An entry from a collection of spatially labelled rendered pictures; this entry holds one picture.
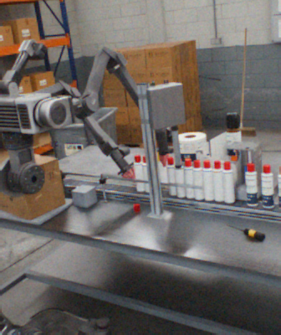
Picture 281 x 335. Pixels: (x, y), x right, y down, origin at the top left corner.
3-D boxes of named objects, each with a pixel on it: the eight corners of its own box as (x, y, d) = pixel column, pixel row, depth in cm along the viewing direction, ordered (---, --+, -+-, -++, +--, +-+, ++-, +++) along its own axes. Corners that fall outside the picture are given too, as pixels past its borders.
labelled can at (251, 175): (259, 203, 218) (258, 162, 212) (256, 207, 214) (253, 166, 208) (248, 202, 221) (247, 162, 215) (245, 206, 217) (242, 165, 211)
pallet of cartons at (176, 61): (206, 137, 660) (200, 38, 621) (184, 155, 593) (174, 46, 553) (135, 135, 720) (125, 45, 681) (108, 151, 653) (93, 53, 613)
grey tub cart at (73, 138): (82, 170, 584) (69, 96, 557) (128, 169, 565) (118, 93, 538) (50, 198, 503) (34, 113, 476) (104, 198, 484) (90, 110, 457)
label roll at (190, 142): (171, 160, 296) (168, 139, 292) (189, 152, 310) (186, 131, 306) (195, 164, 283) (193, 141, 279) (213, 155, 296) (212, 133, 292)
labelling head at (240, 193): (263, 192, 229) (262, 142, 222) (255, 202, 219) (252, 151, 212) (237, 188, 237) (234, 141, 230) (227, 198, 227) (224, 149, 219)
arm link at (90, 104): (92, 48, 233) (105, 38, 227) (112, 65, 240) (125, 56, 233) (70, 113, 207) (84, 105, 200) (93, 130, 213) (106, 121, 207)
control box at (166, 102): (186, 123, 218) (182, 84, 213) (154, 130, 212) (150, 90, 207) (176, 120, 227) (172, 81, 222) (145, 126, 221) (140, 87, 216)
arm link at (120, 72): (101, 64, 234) (115, 54, 228) (107, 60, 239) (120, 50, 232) (148, 132, 242) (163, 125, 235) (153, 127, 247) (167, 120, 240)
